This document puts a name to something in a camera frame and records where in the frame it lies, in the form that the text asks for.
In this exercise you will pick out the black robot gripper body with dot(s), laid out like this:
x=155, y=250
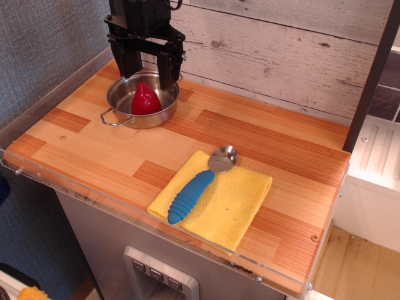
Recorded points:
x=144, y=27

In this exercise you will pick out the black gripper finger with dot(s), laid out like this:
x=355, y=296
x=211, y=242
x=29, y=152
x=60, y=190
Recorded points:
x=169, y=66
x=127, y=57

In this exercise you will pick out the blue handled metal spoon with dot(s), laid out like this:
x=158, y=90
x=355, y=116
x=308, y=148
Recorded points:
x=222, y=160

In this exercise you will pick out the small steel pan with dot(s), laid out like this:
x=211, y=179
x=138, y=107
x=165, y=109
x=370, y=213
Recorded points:
x=121, y=93

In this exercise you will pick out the red toy pepper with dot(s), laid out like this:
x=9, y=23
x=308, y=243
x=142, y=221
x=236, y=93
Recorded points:
x=145, y=100

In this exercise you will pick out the clear acrylic edge guard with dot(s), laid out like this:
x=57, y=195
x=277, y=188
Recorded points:
x=282, y=242

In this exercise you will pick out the yellow folded cloth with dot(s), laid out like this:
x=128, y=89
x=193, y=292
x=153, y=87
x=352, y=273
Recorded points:
x=225, y=210

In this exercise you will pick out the silver toy cabinet front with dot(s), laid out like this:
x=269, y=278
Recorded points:
x=134, y=256

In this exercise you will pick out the white toy sink unit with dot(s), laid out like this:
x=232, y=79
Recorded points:
x=368, y=203

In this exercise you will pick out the yellow object at corner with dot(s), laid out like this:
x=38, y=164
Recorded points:
x=32, y=293

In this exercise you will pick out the dark vertical post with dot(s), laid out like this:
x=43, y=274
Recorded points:
x=382, y=53

